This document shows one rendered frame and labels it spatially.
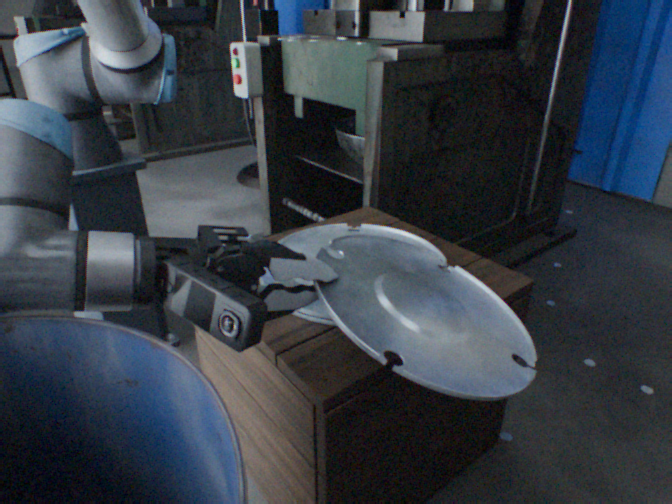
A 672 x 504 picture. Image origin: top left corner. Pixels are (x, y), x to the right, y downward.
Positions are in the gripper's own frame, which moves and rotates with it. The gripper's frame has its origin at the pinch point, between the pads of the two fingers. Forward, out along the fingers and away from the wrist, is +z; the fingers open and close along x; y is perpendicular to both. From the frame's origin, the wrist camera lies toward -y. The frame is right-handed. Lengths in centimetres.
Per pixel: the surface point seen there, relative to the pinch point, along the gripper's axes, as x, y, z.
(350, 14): -35, 70, 28
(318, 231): 4.8, 29.1, 11.6
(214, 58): -13, 228, 29
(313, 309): 7.4, 6.8, 2.3
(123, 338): 2.2, -5.9, -21.4
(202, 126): 22, 227, 26
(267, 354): 11.5, 3.2, -4.4
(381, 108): -17, 44, 27
